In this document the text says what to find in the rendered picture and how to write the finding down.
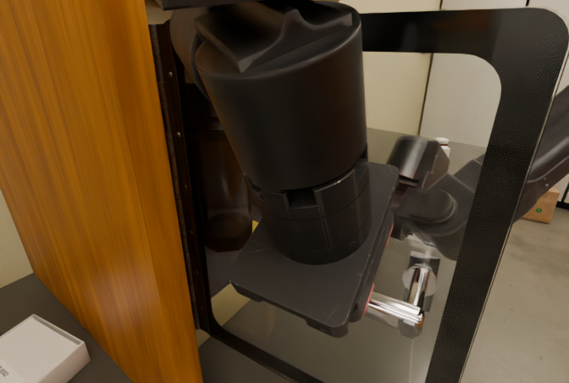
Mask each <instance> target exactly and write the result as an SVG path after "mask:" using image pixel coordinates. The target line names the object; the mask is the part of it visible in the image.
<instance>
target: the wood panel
mask: <svg viewBox="0 0 569 383"><path fill-rule="evenodd" d="M0 189H1V191H2V194H3V197H4V199H5V202H6V204H7V206H8V210H9V212H10V214H11V217H12V219H13V222H14V225H15V227H16V230H17V231H18V234H19V238H20V240H21V242H22V245H23V247H24V250H25V253H26V255H27V258H28V259H29V262H30V266H31V268H32V270H33V272H34V274H35V275H36V276H37V277H38V278H39V279H40V280H41V282H42V283H43V284H44V285H45V286H46V287H47V288H48V289H49V291H50V292H51V293H52V294H53V295H54V296H55V297H56V298H57V299H58V300H59V301H60V302H61V303H62V304H63V305H64V306H65V308H66V309H67V310H68V311H69V312H70V313H71V314H72V315H73V316H74V318H75V319H76V320H77V321H78V322H79V323H80V324H81V326H82V327H83V328H84V329H85V330H86V331H87V332H88V333H89V334H90V336H91V337H92V338H93V339H94V340H95V341H96V342H97V343H98V345H99V346H100V347H101V348H102V349H103V350H104V351H105V352H106V354H107V355H108V356H109V357H110V358H111V359H112V360H113V361H114V362H115V363H116V364H117V365H118V366H119V367H120V368H121V369H122V371H123V372H124V373H125V374H126V375H127V376H128V377H129V378H130V380H131V381H132V382H133V383H203V380H202V370H201V364H200V359H199V352H198V347H197V341H196V331H195V326H194V319H193V314H192V308H191V298H190V293H189V287H188V281H187V275H186V270H185V260H184V254H183V248H182V243H181V237H180V227H179V221H178V215H177V210H176V204H175V199H174V188H173V182H172V177H171V171H170V166H169V160H168V149H167V144H166V138H165V133H164V127H163V116H162V111H161V105H160V100H159V94H158V88H157V78H156V72H155V67H154V62H153V56H152V45H151V40H150V34H149V29H148V23H147V17H146V7H145V1H144V0H0Z"/></svg>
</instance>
